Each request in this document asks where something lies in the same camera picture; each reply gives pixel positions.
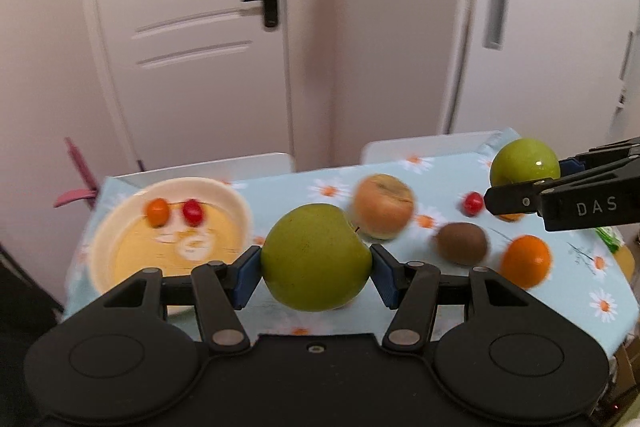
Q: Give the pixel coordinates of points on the small red tomato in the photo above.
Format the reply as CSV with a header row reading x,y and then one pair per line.
x,y
192,212
472,203

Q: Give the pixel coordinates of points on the cream ceramic bowl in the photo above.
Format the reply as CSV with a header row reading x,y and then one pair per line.
x,y
130,247

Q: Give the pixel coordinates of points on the brown kiwi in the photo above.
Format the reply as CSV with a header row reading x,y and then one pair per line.
x,y
461,243

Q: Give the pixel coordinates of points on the green apple with stem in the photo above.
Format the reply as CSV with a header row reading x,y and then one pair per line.
x,y
315,257

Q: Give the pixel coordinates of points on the orange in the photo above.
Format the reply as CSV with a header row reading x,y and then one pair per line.
x,y
525,261

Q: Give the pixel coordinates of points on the white chair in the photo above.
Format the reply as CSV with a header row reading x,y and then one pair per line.
x,y
425,147
200,167

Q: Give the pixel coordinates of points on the wrinkled brown apple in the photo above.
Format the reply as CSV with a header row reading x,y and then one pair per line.
x,y
384,206

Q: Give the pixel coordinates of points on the green packet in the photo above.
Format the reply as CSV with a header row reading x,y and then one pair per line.
x,y
610,239

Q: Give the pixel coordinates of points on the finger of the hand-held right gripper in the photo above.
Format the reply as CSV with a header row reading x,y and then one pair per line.
x,y
512,199
600,154

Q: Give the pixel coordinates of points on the small orange tomato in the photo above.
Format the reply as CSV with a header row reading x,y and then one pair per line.
x,y
157,212

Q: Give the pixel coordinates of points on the blue daisy tablecloth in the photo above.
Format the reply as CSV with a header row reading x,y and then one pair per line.
x,y
300,194

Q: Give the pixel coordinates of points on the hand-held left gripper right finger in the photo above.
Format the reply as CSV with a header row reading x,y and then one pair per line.
x,y
384,279

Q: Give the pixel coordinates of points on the glossy green apple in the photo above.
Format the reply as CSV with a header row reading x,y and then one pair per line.
x,y
522,159

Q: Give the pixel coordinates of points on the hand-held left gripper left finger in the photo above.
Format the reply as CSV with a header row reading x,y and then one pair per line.
x,y
246,279

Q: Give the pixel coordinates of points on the white panel door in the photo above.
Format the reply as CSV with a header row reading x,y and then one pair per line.
x,y
190,32

